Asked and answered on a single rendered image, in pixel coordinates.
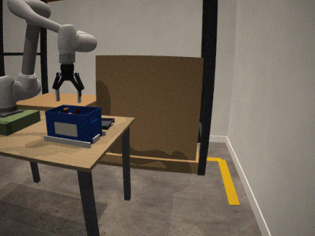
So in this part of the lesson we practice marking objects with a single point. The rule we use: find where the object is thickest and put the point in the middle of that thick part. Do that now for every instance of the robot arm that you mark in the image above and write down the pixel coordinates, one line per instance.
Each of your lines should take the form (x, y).
(27, 84)

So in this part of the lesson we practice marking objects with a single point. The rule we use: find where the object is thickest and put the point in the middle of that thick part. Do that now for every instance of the white flat rail with screws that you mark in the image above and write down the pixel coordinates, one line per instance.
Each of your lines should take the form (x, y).
(74, 142)

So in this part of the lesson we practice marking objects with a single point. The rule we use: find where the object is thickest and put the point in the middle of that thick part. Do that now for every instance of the blue bottle crate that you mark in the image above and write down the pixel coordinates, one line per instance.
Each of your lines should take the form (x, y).
(75, 126)

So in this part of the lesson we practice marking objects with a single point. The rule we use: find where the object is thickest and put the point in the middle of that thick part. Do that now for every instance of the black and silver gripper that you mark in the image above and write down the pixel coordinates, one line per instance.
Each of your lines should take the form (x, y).
(67, 73)

